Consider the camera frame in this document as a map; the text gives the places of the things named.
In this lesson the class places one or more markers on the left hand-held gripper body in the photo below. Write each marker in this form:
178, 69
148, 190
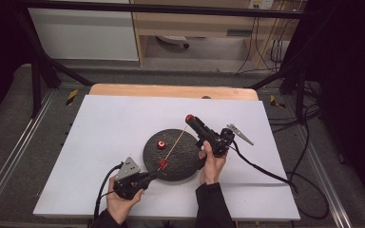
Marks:
128, 186

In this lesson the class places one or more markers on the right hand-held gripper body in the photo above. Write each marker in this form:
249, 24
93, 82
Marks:
220, 142

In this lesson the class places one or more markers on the thin bamboo skewer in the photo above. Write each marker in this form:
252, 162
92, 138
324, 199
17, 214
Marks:
176, 143

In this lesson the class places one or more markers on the round black stone plate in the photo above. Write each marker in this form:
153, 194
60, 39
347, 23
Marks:
183, 158

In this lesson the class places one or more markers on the person's left hand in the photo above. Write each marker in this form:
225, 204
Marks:
119, 205

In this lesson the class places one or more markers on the person's right hand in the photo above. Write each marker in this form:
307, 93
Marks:
212, 167

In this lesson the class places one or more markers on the wooden table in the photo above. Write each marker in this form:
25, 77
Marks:
171, 91

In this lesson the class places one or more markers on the white board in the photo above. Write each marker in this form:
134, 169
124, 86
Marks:
114, 126

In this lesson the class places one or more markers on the yellow black tape strip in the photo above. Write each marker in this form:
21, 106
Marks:
72, 97
275, 102

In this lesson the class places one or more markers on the grey chair base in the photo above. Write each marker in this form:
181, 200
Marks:
172, 39

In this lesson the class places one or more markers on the light wooden desk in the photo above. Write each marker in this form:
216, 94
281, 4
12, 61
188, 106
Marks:
187, 23

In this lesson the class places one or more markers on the white power strip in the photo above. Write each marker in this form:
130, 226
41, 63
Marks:
261, 3

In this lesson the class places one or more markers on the white cabinet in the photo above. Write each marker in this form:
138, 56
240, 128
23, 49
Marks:
82, 34

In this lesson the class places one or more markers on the aluminium rail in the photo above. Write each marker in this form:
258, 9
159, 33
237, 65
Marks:
15, 148
323, 171

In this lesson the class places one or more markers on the black metal frame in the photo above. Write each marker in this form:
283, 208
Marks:
171, 9

